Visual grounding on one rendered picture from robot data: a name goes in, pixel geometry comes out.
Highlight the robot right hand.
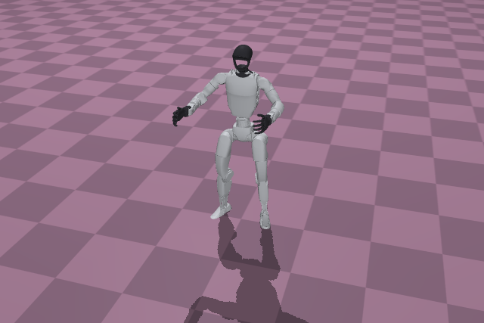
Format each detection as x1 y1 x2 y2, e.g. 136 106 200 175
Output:
172 106 191 126

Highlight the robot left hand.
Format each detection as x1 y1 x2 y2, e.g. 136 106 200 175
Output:
253 114 272 134

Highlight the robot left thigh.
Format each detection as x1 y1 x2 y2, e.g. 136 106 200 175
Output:
252 130 268 184

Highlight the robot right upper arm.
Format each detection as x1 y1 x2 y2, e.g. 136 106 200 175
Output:
197 73 228 105

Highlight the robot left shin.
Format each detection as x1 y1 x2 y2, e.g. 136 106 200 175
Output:
258 177 268 215

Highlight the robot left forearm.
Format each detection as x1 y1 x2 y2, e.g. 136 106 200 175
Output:
266 101 284 124

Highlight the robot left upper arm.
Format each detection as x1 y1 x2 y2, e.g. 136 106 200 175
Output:
257 76 282 109

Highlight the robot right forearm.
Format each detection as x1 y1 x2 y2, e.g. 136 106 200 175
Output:
187 92 201 116

